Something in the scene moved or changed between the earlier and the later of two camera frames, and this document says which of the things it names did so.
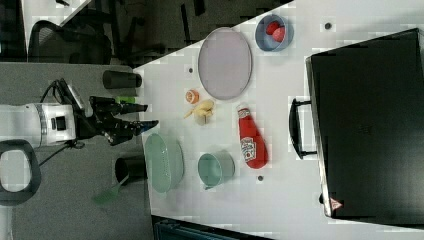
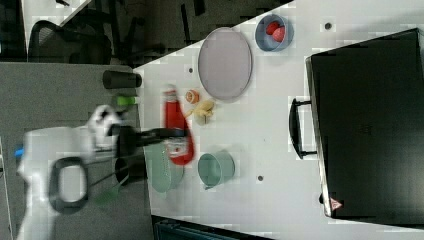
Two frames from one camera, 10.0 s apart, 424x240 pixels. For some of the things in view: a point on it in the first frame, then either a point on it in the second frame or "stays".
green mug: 214,168 stays
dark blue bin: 164,228 stays
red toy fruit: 276,30 stays
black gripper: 104,120 -> 130,143
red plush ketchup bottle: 252,142 -> 179,140
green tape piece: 126,99 stays
